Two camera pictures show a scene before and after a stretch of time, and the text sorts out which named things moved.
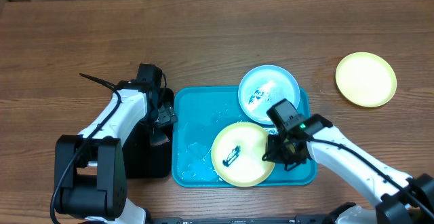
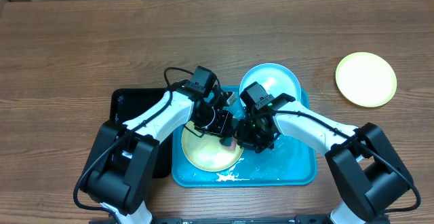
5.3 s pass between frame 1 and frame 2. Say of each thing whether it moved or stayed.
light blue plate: stayed
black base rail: stayed
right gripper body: moved
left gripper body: moved
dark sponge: moved
